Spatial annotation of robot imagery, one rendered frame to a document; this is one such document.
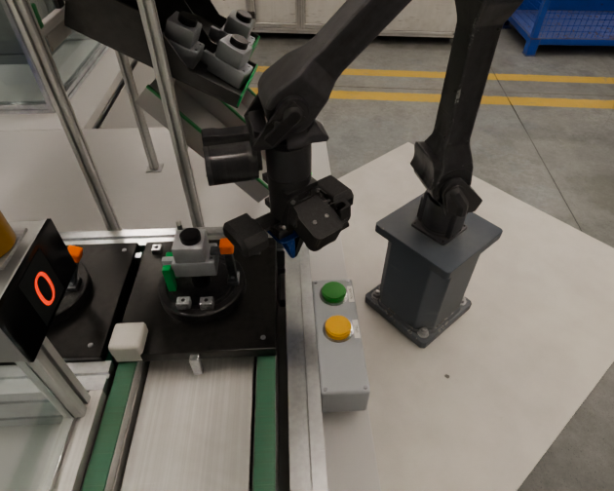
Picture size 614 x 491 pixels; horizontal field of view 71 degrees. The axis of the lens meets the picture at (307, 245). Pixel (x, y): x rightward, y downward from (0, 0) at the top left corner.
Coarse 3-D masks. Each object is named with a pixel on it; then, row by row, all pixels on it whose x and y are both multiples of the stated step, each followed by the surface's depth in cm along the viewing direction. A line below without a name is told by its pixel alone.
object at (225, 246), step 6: (222, 240) 65; (228, 240) 65; (216, 246) 66; (222, 246) 64; (228, 246) 64; (210, 252) 65; (216, 252) 65; (222, 252) 65; (228, 252) 65; (228, 258) 66; (228, 264) 67; (234, 264) 68; (228, 270) 68; (234, 270) 68; (234, 276) 69
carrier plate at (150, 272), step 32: (160, 256) 77; (256, 256) 77; (256, 288) 72; (128, 320) 67; (160, 320) 67; (224, 320) 67; (256, 320) 67; (160, 352) 63; (192, 352) 63; (224, 352) 64; (256, 352) 64
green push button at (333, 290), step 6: (330, 282) 73; (336, 282) 73; (324, 288) 71; (330, 288) 71; (336, 288) 71; (342, 288) 71; (324, 294) 71; (330, 294) 71; (336, 294) 71; (342, 294) 71; (330, 300) 70; (336, 300) 70; (342, 300) 71
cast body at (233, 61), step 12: (228, 36) 72; (240, 36) 71; (228, 48) 70; (240, 48) 71; (204, 60) 75; (216, 60) 72; (228, 60) 72; (240, 60) 71; (216, 72) 73; (228, 72) 73; (240, 72) 72; (240, 84) 74
